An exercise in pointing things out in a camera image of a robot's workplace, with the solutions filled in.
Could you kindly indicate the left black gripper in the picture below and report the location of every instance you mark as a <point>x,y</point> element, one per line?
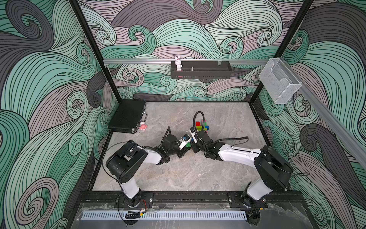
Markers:
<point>182,151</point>

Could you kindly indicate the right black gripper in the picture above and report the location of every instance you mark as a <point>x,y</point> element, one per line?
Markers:
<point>193,146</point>

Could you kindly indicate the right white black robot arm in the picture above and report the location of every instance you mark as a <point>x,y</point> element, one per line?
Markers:
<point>274,171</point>

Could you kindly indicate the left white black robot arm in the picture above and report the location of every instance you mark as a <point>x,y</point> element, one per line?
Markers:
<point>126,161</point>

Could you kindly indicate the pink small toy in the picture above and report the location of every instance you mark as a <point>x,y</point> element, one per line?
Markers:
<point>143,126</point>

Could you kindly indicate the black case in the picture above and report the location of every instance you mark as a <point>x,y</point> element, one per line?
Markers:
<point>127,116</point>

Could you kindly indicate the white pink bunny figurine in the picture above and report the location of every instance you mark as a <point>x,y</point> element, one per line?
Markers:
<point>178,63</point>

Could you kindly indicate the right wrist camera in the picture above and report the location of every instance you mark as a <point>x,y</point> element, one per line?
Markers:
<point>193,135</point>

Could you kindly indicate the white slotted cable duct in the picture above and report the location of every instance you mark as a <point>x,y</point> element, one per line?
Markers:
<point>167,215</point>

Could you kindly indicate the black wall shelf tray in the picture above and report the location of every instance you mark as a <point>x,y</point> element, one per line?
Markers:
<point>202,70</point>

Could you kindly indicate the horizontal aluminium rail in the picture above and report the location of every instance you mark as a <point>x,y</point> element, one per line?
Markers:
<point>144,61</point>

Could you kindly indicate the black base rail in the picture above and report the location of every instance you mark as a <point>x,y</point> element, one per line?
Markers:
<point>235,199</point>

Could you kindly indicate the clear acrylic wall holder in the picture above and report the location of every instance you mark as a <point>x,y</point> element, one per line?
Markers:
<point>279,80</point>

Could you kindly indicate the right wall aluminium rail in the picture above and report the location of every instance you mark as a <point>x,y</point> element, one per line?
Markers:
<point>326,98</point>

